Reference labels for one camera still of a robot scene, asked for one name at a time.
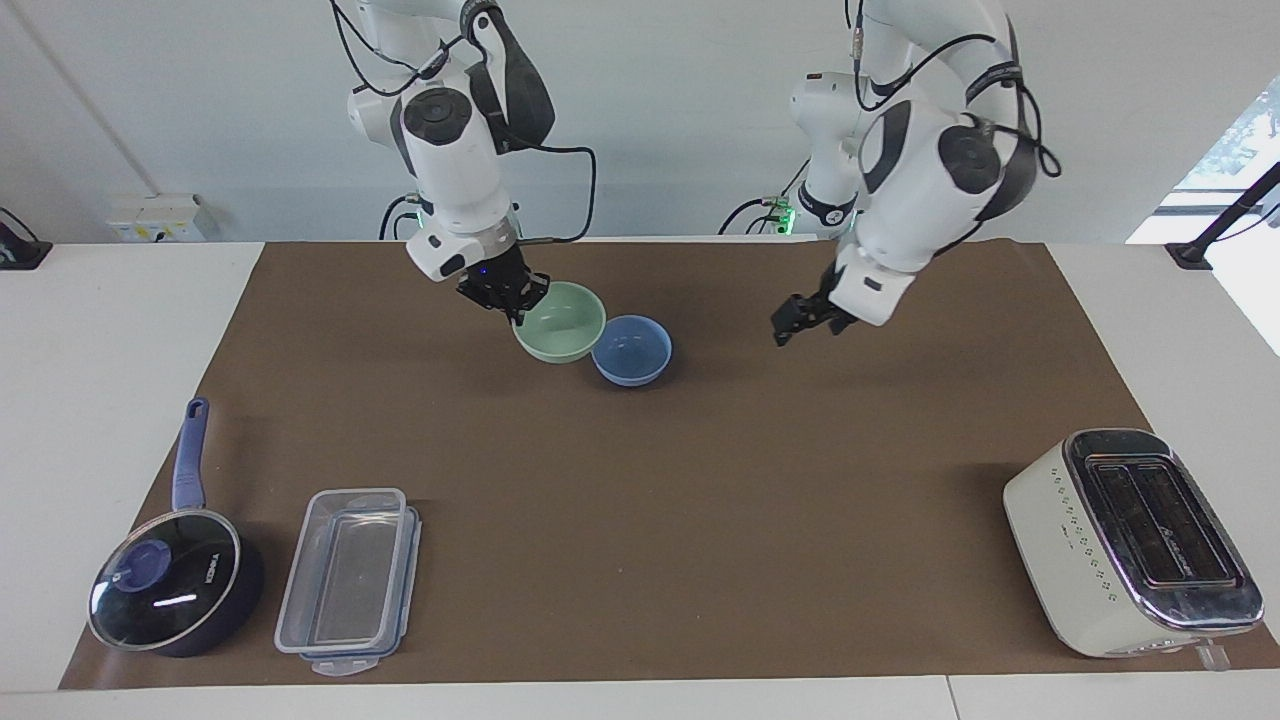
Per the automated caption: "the white toaster with chrome top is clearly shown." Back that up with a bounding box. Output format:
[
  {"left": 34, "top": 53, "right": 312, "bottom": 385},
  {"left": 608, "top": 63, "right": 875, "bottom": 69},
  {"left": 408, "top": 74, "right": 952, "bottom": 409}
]
[{"left": 1002, "top": 427, "right": 1266, "bottom": 670}]

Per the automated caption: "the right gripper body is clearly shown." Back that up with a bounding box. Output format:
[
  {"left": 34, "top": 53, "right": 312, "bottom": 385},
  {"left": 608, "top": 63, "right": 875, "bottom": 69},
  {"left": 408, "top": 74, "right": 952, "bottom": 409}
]
[{"left": 457, "top": 243, "right": 531, "bottom": 304}]

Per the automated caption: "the clear plastic container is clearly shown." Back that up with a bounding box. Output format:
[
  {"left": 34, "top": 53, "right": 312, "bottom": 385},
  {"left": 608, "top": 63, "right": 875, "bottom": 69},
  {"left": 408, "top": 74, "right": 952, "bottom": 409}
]
[{"left": 274, "top": 487, "right": 410, "bottom": 658}]

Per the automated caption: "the black cable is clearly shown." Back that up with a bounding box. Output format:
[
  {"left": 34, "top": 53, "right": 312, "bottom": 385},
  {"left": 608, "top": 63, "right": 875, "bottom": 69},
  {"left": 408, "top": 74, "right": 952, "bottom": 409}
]
[
  {"left": 848, "top": 0, "right": 1063, "bottom": 259},
  {"left": 717, "top": 158, "right": 813, "bottom": 237},
  {"left": 328, "top": 0, "right": 471, "bottom": 99},
  {"left": 378, "top": 192, "right": 429, "bottom": 242},
  {"left": 500, "top": 140, "right": 598, "bottom": 247}
]

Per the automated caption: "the blue bowl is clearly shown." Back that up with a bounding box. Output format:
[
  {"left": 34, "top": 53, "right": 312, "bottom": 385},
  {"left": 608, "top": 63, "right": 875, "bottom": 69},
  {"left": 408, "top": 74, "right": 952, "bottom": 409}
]
[{"left": 590, "top": 315, "right": 674, "bottom": 388}]

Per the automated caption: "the dark saucepan with blue handle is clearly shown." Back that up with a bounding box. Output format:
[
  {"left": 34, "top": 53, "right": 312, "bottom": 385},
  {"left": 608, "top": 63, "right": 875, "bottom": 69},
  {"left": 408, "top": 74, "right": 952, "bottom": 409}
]
[{"left": 88, "top": 397, "right": 267, "bottom": 659}]

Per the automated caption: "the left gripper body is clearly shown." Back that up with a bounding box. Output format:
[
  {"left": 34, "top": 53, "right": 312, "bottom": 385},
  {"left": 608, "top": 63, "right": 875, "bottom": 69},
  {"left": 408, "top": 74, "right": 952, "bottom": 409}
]
[{"left": 816, "top": 296, "right": 861, "bottom": 337}]

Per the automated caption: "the black stand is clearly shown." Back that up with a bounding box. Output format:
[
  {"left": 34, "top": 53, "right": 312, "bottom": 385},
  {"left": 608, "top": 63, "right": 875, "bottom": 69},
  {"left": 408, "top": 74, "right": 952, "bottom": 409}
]
[
  {"left": 0, "top": 207, "right": 54, "bottom": 272},
  {"left": 1164, "top": 160, "right": 1280, "bottom": 272}
]

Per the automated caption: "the white wall socket box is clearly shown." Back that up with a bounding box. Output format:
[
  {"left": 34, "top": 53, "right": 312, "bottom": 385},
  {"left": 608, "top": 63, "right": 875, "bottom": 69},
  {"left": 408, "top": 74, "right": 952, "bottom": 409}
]
[{"left": 107, "top": 192, "right": 222, "bottom": 244}]

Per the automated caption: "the glass lid with blue knob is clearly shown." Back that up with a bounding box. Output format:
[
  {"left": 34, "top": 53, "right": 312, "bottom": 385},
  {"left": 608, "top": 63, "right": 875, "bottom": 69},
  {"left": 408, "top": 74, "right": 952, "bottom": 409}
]
[{"left": 87, "top": 509, "right": 244, "bottom": 653}]

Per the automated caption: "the clear plastic container lid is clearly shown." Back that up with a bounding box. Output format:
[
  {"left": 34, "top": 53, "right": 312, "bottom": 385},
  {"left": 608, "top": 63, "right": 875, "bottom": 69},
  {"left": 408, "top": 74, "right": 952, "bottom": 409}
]
[{"left": 297, "top": 505, "right": 423, "bottom": 678}]

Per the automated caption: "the green bowl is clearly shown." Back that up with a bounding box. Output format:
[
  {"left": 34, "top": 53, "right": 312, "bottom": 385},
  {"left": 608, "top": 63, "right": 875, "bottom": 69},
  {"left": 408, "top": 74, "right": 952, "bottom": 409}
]
[{"left": 511, "top": 281, "right": 608, "bottom": 365}]

